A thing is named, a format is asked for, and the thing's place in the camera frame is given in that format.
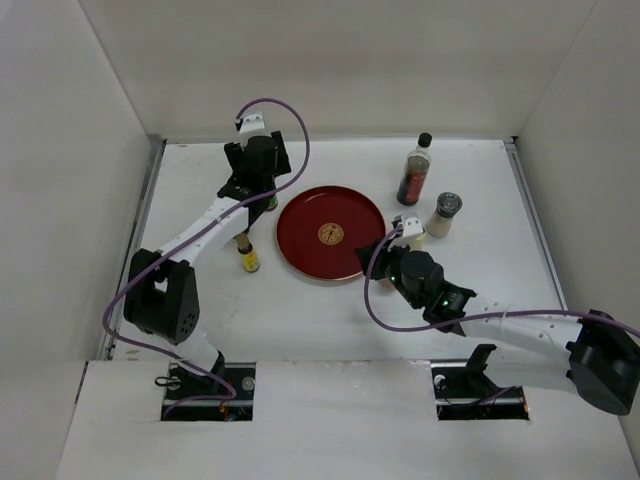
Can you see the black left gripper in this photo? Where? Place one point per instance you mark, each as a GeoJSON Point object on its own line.
{"type": "Point", "coordinates": [281, 167]}

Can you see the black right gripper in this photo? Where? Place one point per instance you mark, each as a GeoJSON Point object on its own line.
{"type": "Point", "coordinates": [382, 254]}

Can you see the green label sauce bottle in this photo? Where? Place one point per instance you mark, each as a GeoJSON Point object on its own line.
{"type": "Point", "coordinates": [272, 202]}

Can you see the small yellow label bottle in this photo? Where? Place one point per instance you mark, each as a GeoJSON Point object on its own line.
{"type": "Point", "coordinates": [249, 258]}

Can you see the tall dark soy sauce bottle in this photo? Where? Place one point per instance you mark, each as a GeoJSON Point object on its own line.
{"type": "Point", "coordinates": [416, 168]}

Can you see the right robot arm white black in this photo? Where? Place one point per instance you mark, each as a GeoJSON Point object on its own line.
{"type": "Point", "coordinates": [588, 354]}

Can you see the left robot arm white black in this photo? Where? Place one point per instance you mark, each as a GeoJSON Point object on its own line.
{"type": "Point", "coordinates": [165, 303]}

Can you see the yellow lid seasoning jar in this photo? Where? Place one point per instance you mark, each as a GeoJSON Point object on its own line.
{"type": "Point", "coordinates": [419, 242]}

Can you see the grey cap pepper shaker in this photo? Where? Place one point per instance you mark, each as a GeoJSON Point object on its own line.
{"type": "Point", "coordinates": [447, 206]}

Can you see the round red lacquer tray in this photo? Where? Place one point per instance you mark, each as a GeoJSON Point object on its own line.
{"type": "Point", "coordinates": [320, 229]}

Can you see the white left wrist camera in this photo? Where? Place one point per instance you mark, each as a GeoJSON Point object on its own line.
{"type": "Point", "coordinates": [250, 125]}

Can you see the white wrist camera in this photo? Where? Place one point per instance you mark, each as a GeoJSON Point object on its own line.
{"type": "Point", "coordinates": [408, 230]}
{"type": "Point", "coordinates": [250, 125]}

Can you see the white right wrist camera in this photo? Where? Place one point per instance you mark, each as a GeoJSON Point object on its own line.
{"type": "Point", "coordinates": [408, 230]}

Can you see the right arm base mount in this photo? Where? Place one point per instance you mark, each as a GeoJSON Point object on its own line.
{"type": "Point", "coordinates": [463, 392]}

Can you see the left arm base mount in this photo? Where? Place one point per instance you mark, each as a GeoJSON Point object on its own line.
{"type": "Point", "coordinates": [191, 398]}

